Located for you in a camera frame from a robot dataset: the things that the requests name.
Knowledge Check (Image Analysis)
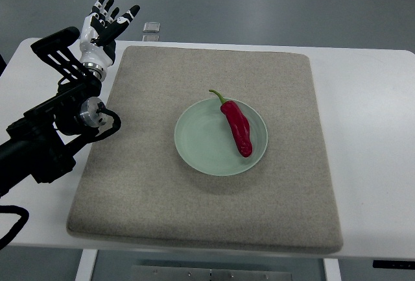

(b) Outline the beige felt mat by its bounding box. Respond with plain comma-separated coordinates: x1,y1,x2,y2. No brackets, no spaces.
67,46,343,254

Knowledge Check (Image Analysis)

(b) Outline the white table leg left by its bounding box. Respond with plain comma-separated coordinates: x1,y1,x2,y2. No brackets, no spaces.
75,249,98,281

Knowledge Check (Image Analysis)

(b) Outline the metal base plate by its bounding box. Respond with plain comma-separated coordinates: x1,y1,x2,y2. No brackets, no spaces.
130,265,292,281

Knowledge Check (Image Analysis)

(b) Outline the red chili pepper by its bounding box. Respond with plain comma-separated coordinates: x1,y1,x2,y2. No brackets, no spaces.
208,89,253,158

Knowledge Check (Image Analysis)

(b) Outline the black table control panel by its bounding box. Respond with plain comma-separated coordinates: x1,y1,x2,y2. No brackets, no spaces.
372,260,415,270

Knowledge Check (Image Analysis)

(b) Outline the white table leg right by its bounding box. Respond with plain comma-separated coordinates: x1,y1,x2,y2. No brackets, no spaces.
323,258,342,281

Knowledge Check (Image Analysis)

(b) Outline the white table leg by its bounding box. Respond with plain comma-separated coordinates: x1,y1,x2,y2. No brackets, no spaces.
75,249,98,281
323,258,342,281

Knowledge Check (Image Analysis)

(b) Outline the black chair edge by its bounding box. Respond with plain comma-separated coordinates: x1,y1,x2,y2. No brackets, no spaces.
0,55,6,76

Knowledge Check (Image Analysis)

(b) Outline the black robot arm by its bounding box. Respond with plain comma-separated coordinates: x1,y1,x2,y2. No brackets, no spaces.
1,27,121,196

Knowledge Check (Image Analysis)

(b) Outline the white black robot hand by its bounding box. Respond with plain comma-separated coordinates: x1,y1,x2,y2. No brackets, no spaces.
80,0,140,82

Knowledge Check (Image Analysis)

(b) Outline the light green plate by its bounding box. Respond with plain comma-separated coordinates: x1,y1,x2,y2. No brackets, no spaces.
174,98,268,177

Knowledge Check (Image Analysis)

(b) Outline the silver floor socket cover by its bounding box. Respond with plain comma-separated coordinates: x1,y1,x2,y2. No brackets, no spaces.
143,21,161,33

